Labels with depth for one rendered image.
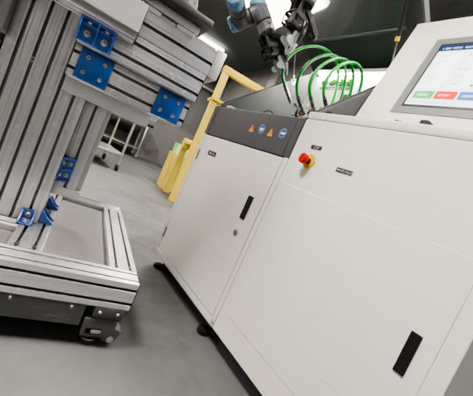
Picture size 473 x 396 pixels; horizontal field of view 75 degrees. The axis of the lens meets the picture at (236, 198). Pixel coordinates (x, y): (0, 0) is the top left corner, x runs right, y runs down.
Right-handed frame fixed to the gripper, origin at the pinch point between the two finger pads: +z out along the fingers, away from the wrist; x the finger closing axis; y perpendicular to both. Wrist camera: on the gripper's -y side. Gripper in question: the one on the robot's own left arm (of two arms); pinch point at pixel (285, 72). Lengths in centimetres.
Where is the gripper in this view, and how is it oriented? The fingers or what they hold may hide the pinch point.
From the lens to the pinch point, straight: 161.3
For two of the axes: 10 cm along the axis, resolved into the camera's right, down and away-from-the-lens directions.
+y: -8.6, 3.9, -3.4
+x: 3.6, -0.1, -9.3
